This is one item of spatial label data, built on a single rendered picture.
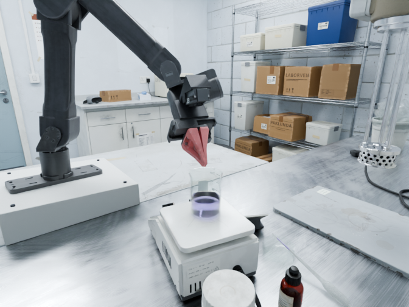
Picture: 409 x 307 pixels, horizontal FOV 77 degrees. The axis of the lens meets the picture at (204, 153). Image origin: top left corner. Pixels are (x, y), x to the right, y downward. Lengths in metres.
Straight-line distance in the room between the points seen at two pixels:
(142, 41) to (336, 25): 2.09
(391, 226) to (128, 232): 0.53
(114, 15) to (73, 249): 0.46
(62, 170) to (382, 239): 0.69
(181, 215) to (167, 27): 3.51
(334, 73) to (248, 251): 2.17
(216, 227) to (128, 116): 2.59
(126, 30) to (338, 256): 0.60
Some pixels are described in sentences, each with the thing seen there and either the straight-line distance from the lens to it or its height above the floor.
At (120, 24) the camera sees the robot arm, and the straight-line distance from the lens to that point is 0.62.
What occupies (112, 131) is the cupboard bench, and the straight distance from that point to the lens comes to 2.89.
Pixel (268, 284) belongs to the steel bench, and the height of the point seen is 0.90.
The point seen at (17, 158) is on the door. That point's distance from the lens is 3.38.
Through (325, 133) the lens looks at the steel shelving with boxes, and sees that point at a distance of 2.57.
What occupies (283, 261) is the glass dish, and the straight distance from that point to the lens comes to 0.48.
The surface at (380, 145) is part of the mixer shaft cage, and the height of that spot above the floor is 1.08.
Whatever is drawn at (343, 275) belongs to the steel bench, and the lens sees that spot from 0.50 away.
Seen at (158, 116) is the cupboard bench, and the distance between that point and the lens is 3.08.
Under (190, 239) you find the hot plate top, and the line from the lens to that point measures 0.38.
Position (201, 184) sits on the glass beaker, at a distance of 0.39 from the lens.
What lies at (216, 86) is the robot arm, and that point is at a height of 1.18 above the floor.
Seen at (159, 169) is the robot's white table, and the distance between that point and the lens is 0.88.
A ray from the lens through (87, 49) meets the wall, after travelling 3.40.
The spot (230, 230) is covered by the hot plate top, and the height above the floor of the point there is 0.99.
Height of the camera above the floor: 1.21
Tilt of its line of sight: 17 degrees down
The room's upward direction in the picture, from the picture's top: straight up
